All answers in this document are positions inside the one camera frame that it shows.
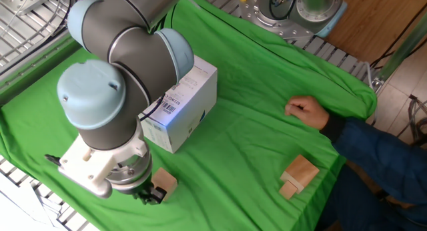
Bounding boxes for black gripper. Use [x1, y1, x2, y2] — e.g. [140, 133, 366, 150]
[131, 179, 167, 206]

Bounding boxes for plain wooden cube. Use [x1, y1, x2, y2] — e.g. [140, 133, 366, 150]
[150, 167, 178, 202]

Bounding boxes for right forearm blue sleeve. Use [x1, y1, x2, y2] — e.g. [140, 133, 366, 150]
[319, 115, 427, 205]

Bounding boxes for person's right hand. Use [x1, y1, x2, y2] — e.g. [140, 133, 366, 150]
[284, 95, 330, 131]

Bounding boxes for white printed cardboard box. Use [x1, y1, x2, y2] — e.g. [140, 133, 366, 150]
[139, 55, 218, 154]

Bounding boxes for white paper pile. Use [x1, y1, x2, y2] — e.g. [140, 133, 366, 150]
[0, 170, 63, 231]

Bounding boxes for green cloth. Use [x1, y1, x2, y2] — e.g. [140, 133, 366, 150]
[0, 0, 378, 231]

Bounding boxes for notched wooden block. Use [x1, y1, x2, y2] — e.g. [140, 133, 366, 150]
[278, 154, 320, 201]

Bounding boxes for person's body blue clothes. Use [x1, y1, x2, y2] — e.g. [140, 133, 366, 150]
[313, 164, 427, 231]

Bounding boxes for aluminium table rail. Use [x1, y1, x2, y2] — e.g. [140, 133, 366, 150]
[0, 30, 84, 107]

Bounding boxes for black floor cable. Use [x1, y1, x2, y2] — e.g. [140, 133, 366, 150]
[369, 3, 427, 70]

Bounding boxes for grey cable bundle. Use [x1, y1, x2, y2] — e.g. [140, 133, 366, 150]
[396, 93, 427, 146]

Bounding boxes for aluminium corner post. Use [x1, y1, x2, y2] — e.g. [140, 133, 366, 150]
[376, 10, 427, 85]

